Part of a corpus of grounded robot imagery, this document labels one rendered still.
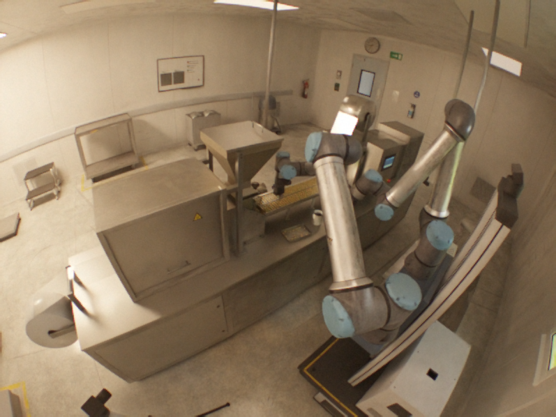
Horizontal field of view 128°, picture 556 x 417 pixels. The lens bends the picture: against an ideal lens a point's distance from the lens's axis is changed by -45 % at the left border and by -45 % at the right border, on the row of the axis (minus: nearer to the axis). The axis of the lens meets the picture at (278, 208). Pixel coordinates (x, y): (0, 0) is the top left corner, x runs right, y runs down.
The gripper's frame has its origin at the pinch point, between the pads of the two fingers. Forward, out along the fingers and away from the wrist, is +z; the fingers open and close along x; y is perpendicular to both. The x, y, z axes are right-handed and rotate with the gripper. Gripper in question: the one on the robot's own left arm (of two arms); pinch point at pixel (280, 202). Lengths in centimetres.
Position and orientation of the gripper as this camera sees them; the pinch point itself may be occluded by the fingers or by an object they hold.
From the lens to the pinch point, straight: 175.2
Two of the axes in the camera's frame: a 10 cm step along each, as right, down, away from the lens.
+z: -0.9, 8.0, 6.0
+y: -6.1, -5.2, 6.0
